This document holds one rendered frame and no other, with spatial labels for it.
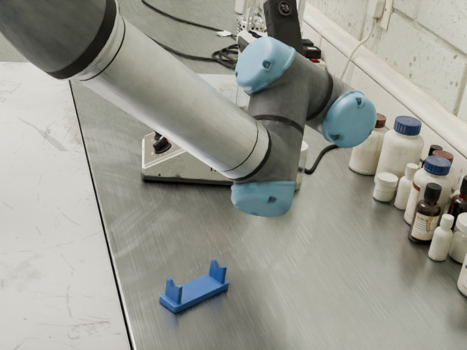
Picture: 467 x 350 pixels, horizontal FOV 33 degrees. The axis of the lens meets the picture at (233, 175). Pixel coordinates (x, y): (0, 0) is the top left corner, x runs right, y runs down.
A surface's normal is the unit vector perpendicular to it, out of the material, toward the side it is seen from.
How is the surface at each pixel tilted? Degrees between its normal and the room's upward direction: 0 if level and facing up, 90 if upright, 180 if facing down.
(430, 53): 90
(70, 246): 0
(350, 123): 89
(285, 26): 57
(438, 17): 90
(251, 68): 61
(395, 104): 90
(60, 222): 0
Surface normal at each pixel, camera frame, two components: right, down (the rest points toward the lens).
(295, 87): 0.49, -0.24
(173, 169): 0.10, 0.45
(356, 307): 0.12, -0.89
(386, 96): -0.96, 0.01
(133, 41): 0.80, -0.20
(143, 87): 0.46, 0.55
